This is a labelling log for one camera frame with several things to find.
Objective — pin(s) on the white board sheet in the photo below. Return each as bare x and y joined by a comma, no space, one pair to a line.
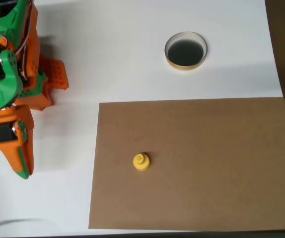
107,37

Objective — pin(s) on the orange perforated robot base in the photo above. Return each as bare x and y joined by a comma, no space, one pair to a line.
56,74

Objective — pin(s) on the small yellow plastic piece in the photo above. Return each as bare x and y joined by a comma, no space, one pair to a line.
141,163

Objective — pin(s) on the brown cardboard sheet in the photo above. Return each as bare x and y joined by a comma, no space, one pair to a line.
194,161

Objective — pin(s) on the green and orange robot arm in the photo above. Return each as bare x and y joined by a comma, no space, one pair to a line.
8,81

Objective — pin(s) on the orange gripper, black servo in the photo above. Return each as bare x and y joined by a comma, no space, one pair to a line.
2,134

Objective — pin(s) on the round dish with gold rim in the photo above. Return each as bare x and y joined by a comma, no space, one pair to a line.
184,53

